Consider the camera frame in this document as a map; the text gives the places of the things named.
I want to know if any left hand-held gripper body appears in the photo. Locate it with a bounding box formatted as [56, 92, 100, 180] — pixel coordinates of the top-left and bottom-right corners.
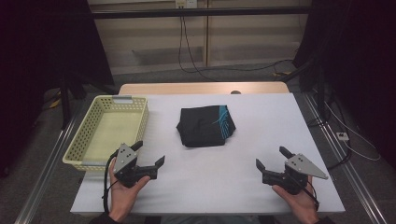
[112, 143, 148, 189]

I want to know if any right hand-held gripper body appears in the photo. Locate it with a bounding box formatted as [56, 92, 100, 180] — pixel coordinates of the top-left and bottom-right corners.
[274, 153, 330, 196]

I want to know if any yellow perforated plastic basket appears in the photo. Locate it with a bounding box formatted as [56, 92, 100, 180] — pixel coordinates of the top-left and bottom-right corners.
[62, 94, 149, 172]

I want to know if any black garment blue print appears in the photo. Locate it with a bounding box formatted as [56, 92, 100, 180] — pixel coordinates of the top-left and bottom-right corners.
[176, 105, 236, 148]

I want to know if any person's left hand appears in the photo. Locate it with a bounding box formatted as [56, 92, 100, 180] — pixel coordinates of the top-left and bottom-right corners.
[108, 157, 151, 223]

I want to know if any person's right hand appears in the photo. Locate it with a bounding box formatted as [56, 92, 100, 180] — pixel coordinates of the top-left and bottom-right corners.
[271, 175, 320, 224]

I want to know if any white table cover sheet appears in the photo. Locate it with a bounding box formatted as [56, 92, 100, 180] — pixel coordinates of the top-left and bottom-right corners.
[70, 92, 346, 216]

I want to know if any black metal stand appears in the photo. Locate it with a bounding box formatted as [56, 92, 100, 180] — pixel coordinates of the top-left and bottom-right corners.
[59, 74, 94, 130]

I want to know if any black curtain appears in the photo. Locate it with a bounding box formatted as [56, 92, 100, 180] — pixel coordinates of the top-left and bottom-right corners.
[292, 0, 396, 162]
[0, 0, 115, 178]

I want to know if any black horizontal bar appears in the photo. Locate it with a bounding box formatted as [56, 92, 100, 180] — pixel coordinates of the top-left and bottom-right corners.
[92, 6, 312, 20]

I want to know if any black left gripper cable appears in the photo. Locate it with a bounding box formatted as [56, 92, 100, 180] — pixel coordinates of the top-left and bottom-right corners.
[102, 150, 120, 216]

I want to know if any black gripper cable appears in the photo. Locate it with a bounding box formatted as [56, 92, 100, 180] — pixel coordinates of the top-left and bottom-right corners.
[102, 150, 120, 216]
[298, 181, 321, 212]

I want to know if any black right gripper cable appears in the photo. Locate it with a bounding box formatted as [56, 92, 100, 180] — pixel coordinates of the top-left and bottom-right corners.
[298, 181, 321, 212]

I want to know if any black cable bundle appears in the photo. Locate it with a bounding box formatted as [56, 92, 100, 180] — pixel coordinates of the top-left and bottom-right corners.
[306, 92, 353, 172]

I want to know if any aluminium frame rail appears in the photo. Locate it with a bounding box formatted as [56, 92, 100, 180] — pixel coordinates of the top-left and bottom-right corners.
[13, 102, 83, 224]
[303, 92, 389, 224]

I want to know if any white floor cable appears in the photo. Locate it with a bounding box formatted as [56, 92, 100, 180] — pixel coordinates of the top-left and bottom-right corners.
[323, 101, 381, 162]

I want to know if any black floor cable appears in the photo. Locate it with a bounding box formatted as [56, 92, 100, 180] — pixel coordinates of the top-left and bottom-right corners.
[177, 7, 219, 82]
[181, 15, 293, 73]

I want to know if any white wall outlet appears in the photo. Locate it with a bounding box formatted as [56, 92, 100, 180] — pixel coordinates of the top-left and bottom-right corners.
[175, 0, 198, 9]

